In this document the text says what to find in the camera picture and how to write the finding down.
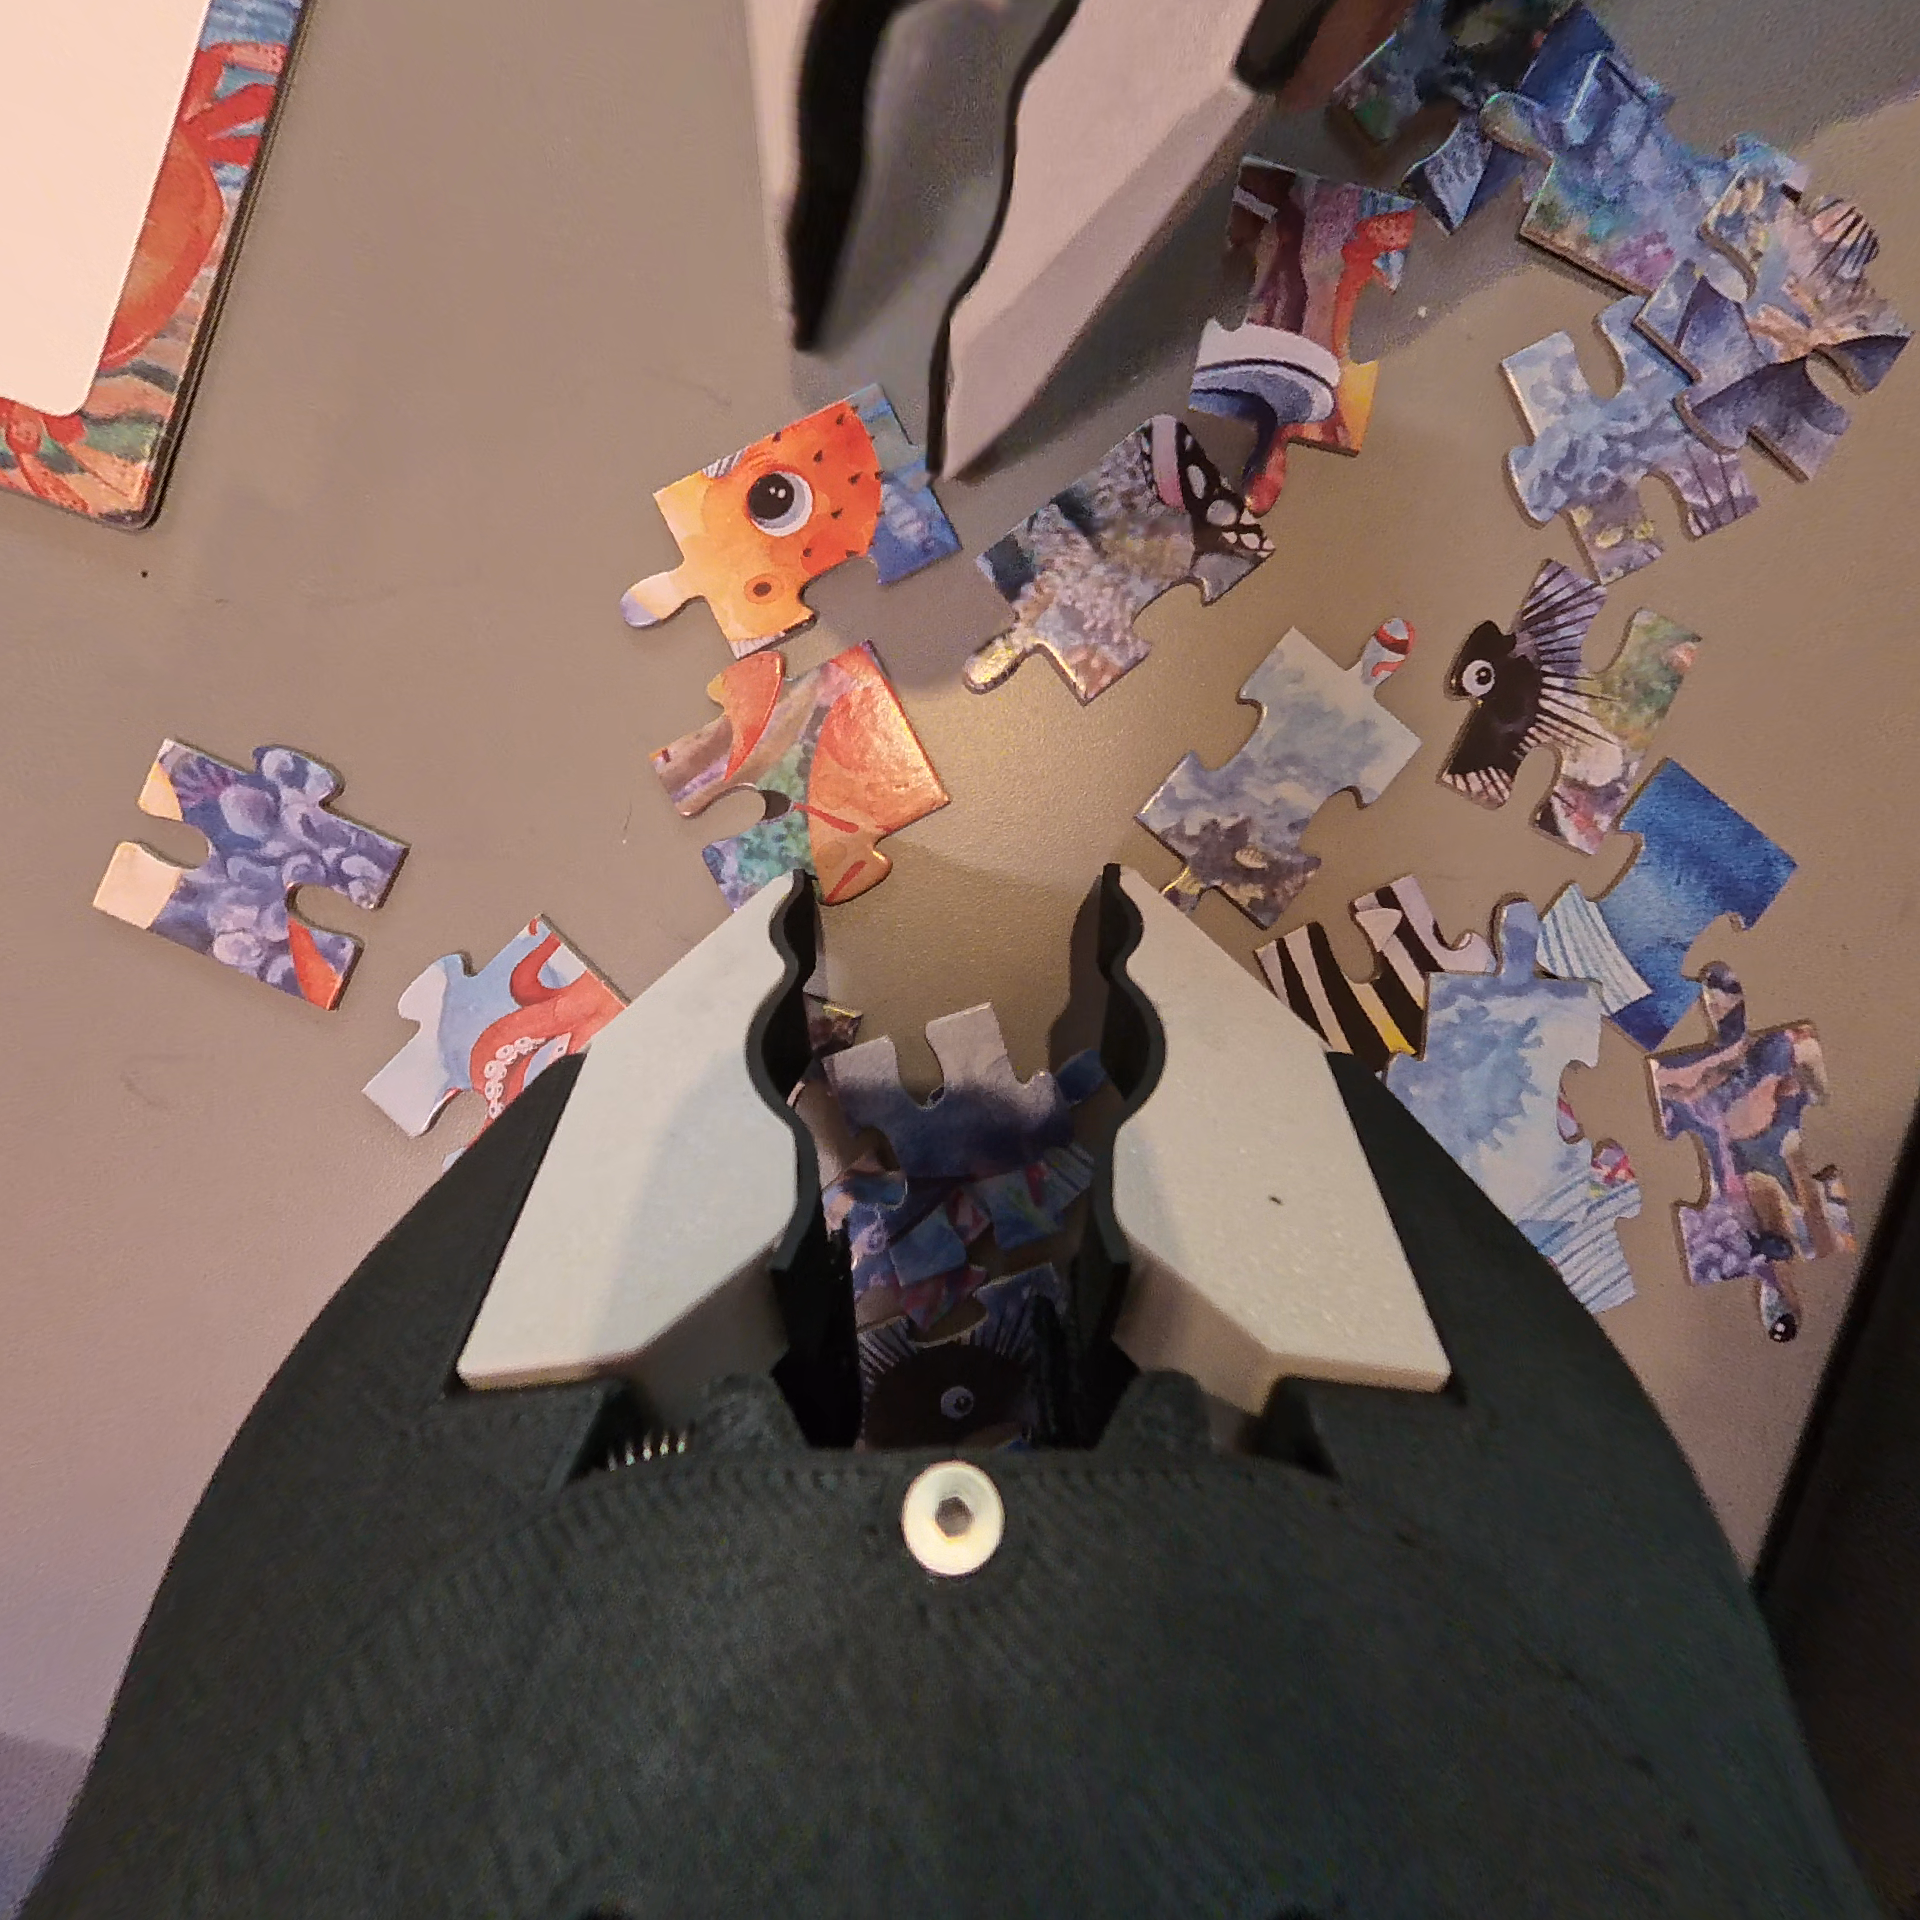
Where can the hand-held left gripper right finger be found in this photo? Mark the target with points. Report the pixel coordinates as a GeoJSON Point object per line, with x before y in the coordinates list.
{"type": "Point", "coordinates": [1275, 1201]}

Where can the pile of loose puzzle pieces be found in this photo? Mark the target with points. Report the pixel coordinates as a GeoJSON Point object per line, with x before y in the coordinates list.
{"type": "Point", "coordinates": [764, 511]}

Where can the puzzle frame board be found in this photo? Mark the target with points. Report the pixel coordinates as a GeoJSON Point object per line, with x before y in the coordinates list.
{"type": "Point", "coordinates": [76, 150]}

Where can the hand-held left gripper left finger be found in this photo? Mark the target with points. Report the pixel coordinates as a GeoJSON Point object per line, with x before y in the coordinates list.
{"type": "Point", "coordinates": [646, 1201]}

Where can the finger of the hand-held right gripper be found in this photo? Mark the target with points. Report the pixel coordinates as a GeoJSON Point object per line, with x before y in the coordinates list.
{"type": "Point", "coordinates": [1124, 181]}
{"type": "Point", "coordinates": [825, 120]}

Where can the blue mottled puzzle piece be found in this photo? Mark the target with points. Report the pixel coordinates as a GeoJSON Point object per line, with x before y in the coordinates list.
{"type": "Point", "coordinates": [1606, 435]}

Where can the black white spotted puzzle piece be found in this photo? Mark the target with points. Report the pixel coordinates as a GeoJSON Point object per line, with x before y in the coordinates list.
{"type": "Point", "coordinates": [1096, 569]}

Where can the red white banded puzzle piece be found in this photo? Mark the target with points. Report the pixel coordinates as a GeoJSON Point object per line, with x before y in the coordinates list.
{"type": "Point", "coordinates": [1289, 375]}

